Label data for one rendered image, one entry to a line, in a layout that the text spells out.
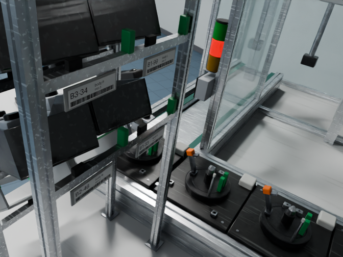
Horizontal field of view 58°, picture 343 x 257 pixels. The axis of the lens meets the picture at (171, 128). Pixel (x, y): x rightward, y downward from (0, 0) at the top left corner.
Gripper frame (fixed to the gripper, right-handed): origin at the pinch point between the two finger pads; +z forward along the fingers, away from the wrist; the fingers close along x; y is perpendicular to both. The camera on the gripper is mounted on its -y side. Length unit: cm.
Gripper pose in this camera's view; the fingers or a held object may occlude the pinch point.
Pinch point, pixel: (146, 118)
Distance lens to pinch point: 98.5
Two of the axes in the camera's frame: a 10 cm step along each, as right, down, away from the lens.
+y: -6.0, 4.3, 6.7
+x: -5.4, 4.0, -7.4
